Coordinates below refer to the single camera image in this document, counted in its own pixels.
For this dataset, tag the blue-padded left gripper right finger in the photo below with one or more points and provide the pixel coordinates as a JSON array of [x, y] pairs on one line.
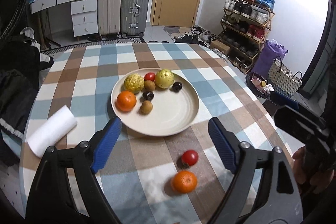
[[277, 199]]

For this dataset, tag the woven basket bag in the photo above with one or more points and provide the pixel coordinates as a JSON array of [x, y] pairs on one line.
[[283, 79]]

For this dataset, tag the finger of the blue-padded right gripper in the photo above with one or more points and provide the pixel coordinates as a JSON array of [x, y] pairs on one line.
[[300, 124], [282, 100]]

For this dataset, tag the grey door mat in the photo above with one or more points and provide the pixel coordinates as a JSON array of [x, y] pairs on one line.
[[175, 30]]

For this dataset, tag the purple bag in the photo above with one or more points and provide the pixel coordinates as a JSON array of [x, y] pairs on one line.
[[271, 50]]

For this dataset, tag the white drawer desk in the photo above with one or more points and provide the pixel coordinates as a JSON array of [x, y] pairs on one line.
[[80, 14]]

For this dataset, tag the red tomato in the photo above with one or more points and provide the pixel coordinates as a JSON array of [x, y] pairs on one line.
[[150, 77], [189, 158]]

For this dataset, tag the brown longan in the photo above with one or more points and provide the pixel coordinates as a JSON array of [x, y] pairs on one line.
[[149, 85], [146, 107]]

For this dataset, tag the cardboard box on floor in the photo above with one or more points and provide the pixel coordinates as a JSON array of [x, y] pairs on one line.
[[223, 48]]

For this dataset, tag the beige suitcase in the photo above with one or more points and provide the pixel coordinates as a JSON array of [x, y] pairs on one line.
[[109, 16]]

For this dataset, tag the silver suitcase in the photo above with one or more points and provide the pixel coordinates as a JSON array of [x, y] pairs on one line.
[[133, 17]]

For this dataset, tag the smooth yellow-green guava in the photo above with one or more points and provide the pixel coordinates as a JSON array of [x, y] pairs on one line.
[[164, 78]]

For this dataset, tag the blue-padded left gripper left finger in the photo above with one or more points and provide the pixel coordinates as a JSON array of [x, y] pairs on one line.
[[50, 198]]

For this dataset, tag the pair of black slippers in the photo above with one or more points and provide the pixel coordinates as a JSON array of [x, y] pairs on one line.
[[155, 41]]

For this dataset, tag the dark plum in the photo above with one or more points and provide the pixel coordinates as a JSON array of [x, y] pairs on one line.
[[177, 86], [148, 95]]

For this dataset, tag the white paper towel roll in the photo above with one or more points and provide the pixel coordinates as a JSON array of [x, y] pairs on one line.
[[52, 131]]

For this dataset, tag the cream round plate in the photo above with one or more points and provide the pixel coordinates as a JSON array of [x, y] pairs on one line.
[[172, 113]]

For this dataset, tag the wrinkled yellow guava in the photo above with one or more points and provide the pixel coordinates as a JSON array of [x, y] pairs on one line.
[[134, 83]]

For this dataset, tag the person's right hand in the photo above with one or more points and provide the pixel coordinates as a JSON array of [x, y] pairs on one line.
[[302, 178]]

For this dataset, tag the black basket with snacks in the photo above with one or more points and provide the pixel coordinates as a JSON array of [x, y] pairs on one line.
[[258, 85]]

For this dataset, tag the orange tangerine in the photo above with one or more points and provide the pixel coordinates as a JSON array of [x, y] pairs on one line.
[[184, 182], [126, 101]]

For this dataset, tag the wooden shoe rack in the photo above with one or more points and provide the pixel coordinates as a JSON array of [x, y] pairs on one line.
[[246, 24]]

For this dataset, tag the black clothes pile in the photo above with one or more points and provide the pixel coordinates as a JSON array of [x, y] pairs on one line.
[[21, 64]]

